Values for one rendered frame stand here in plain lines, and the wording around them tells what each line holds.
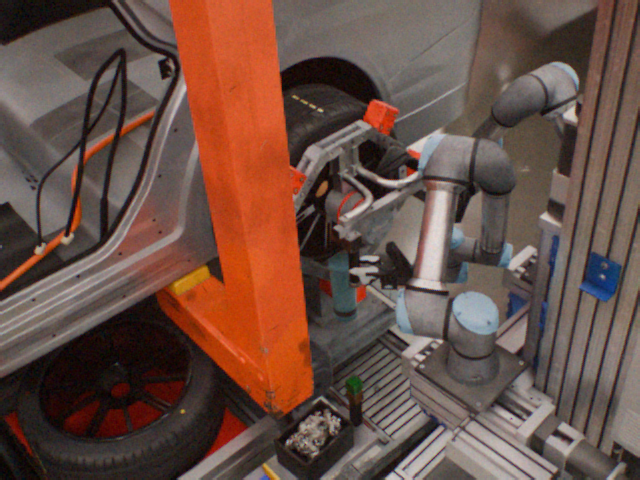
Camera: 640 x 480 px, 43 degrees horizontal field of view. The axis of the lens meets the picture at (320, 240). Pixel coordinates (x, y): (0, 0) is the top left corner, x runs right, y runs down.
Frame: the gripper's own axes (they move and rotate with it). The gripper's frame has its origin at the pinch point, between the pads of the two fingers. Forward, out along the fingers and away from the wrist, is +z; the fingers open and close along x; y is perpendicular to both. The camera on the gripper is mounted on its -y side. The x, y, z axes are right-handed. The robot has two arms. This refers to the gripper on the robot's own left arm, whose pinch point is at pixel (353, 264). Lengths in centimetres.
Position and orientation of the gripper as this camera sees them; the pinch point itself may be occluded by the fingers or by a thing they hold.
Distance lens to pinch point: 252.6
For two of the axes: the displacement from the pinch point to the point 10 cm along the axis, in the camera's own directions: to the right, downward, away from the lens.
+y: 0.7, 7.5, 6.5
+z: -9.9, -0.1, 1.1
